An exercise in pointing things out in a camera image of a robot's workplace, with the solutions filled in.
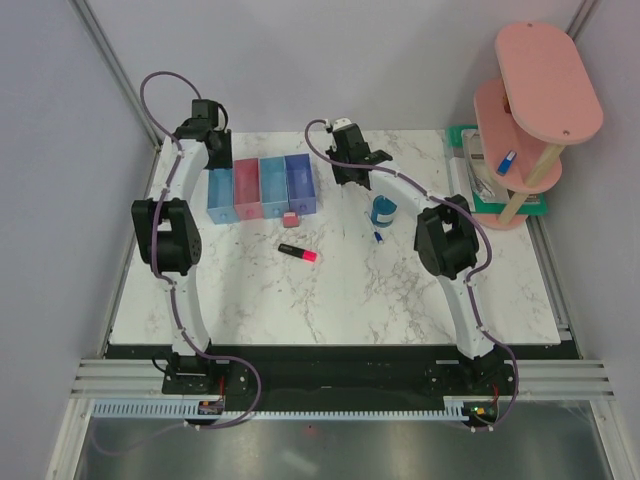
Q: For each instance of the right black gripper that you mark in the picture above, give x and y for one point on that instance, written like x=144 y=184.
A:
x=342 y=179

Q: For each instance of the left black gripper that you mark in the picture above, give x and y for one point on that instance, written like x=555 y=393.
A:
x=226 y=161

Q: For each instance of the purple storage bin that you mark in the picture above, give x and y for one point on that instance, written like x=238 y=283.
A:
x=300 y=184

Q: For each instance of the blue round jar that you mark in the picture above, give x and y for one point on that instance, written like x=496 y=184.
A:
x=383 y=211

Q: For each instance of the pink storage bin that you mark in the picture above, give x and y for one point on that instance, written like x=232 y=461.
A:
x=247 y=192

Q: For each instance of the light blue storage bin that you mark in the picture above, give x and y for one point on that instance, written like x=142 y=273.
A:
x=273 y=186

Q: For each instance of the blue cap whiteboard marker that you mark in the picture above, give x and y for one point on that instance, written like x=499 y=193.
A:
x=376 y=233

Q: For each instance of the pink eraser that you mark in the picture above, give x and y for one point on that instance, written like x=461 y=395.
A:
x=290 y=219

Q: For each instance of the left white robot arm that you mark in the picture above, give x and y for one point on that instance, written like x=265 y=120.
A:
x=166 y=232

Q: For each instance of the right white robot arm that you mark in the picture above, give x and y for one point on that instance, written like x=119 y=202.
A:
x=450 y=243

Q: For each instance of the pink cap black highlighter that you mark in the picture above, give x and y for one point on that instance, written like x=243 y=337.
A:
x=297 y=252

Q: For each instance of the small blue item on shelf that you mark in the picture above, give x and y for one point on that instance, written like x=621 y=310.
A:
x=506 y=163

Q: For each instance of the green book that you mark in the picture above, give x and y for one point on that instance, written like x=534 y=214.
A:
x=467 y=173

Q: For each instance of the pink two-tier wooden shelf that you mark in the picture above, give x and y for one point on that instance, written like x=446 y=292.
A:
x=542 y=102

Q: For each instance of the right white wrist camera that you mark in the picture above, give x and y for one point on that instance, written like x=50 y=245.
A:
x=338 y=125

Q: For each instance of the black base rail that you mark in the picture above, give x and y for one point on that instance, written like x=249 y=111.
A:
x=339 y=377

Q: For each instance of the white slotted cable duct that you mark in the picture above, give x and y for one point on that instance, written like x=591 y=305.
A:
x=203 y=410

